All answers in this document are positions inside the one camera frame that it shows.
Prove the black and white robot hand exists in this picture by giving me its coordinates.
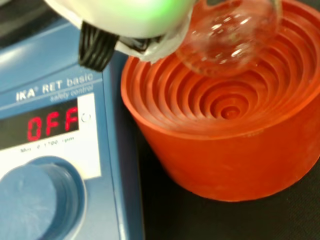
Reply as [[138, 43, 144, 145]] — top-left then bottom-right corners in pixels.
[[43, 0, 200, 71]]

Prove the orange ribbed flask stand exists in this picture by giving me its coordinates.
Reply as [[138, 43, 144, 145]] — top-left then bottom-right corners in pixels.
[[120, 0, 320, 203]]

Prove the blue-base heater with steel plate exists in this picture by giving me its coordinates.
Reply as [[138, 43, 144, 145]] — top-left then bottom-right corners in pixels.
[[0, 0, 147, 240]]

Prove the black bench cloth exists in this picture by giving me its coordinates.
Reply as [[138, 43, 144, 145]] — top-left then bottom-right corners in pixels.
[[134, 0, 320, 240]]

